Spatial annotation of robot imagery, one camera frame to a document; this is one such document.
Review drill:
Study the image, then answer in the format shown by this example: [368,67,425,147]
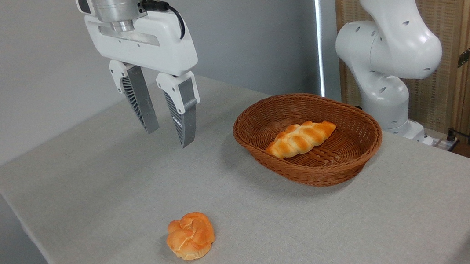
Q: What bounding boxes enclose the grey tablecloth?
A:
[0,40,470,264]

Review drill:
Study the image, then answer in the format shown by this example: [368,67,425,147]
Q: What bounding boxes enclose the long braided bread loaf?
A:
[263,118,340,161]

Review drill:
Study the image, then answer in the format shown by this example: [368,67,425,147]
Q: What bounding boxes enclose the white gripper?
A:
[75,0,209,159]

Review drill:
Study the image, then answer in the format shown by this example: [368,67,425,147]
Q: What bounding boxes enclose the silver wrist flange adapter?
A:
[89,0,163,35]

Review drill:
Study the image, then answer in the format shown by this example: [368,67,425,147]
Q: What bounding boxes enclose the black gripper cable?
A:
[138,0,187,44]

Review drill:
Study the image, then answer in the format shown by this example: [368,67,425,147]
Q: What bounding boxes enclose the round knotted bread roll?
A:
[164,210,218,263]

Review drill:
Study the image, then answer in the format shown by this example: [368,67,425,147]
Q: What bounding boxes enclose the brown wicker basket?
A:
[229,84,388,196]

